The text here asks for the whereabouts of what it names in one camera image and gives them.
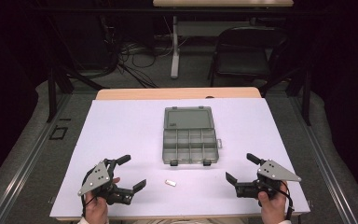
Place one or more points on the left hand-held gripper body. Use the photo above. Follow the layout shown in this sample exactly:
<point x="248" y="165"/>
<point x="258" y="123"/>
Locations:
<point x="94" y="179"/>

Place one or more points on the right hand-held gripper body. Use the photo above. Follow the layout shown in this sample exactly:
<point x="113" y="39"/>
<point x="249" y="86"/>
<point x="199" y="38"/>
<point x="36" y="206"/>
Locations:
<point x="275" y="172"/>

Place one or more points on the person's left hand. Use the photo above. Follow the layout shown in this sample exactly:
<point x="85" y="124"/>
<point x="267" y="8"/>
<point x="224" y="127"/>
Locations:
<point x="97" y="210"/>

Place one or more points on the person's right hand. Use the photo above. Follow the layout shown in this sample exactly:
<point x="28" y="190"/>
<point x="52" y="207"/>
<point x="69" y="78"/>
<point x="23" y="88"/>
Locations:
<point x="272" y="209"/>

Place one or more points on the white table cover sheet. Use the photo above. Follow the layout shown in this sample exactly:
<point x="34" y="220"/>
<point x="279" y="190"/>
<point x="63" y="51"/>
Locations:
<point x="130" y="130"/>

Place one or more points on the small white metal piece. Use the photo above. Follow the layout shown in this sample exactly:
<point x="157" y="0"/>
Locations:
<point x="170" y="183"/>

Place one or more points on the clear grey plastic organizer box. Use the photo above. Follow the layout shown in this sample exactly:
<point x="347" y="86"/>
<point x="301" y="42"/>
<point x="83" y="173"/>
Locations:
<point x="189" y="137"/>

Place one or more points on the black folding chair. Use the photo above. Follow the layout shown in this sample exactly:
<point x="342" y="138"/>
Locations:
<point x="248" y="53"/>

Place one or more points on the white-legged wooden desk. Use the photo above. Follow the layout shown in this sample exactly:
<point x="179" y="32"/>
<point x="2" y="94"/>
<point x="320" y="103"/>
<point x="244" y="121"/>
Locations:
<point x="175" y="46"/>

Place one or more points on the black metal stand frame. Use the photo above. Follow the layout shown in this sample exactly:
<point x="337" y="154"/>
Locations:
<point x="306" y="93"/>
<point x="52" y="93"/>

